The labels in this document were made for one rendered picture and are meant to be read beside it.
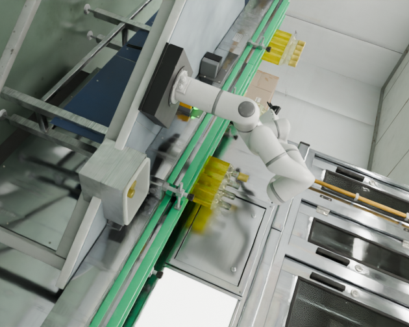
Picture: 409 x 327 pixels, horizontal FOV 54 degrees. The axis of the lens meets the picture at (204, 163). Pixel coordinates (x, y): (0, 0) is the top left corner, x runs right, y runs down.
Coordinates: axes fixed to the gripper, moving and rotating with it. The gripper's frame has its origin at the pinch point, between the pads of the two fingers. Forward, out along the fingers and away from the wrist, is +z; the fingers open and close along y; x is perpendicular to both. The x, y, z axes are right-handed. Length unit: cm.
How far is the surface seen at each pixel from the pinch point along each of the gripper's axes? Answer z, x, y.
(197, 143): -24.1, 26.0, -23.9
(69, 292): -78, 50, -71
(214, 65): 12.1, 28.5, -3.1
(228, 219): -41, -4, -37
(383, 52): 435, -394, 133
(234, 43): 41.1, 14.9, 6.8
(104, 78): 16, 59, -44
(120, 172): -56, 59, -35
